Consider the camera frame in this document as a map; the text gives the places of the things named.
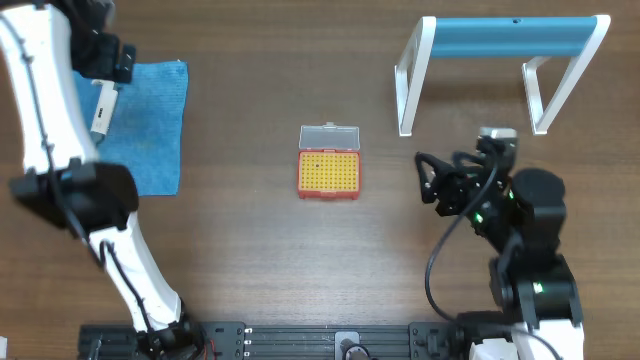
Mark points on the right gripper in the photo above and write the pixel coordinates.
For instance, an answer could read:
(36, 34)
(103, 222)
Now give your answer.
(460, 192)

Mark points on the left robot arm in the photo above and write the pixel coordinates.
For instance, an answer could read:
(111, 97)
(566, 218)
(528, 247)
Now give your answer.
(45, 100)

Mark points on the red and yellow tip box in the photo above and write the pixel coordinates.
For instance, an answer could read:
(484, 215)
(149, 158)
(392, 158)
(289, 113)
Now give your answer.
(328, 172)

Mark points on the white and blue stand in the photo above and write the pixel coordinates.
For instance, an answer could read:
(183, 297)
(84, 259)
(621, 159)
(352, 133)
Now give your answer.
(500, 37)

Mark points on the blue cloth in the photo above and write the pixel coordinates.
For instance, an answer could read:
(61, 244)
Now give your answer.
(150, 135)

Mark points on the mounting rail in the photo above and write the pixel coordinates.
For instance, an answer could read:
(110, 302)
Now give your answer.
(300, 341)

